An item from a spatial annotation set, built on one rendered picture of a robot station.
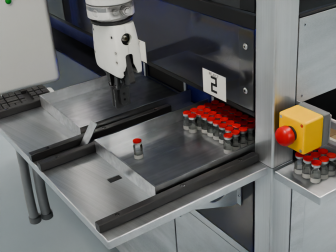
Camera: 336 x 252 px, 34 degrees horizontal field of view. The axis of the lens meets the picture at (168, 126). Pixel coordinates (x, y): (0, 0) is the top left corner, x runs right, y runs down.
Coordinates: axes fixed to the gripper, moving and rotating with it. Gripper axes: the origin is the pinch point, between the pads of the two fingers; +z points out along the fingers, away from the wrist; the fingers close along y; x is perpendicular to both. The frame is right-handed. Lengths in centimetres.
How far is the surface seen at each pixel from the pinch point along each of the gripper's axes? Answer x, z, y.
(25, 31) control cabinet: -13, 10, 88
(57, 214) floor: -23, 110, 123
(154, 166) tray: -9.1, 22.0, 5.1
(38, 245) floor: -7, 110, 108
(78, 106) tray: -10, 22, 46
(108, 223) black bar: 9.8, 20.7, -8.1
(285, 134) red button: -24.8, 9.5, -19.2
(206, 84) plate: -28.0, 8.9, 9.7
